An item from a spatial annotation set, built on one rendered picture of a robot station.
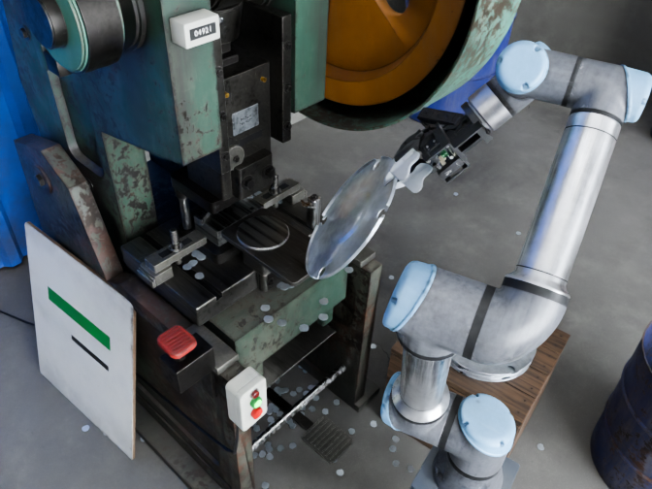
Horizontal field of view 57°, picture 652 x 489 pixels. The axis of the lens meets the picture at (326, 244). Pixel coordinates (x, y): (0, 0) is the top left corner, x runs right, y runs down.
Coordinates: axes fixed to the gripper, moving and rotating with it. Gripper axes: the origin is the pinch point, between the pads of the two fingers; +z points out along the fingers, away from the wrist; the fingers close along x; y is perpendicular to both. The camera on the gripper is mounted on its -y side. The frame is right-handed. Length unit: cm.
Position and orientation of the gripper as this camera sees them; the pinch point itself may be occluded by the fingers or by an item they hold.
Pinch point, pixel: (390, 180)
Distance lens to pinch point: 116.0
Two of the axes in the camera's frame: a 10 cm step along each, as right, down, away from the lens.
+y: 1.6, 6.5, -7.4
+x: 6.7, 4.8, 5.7
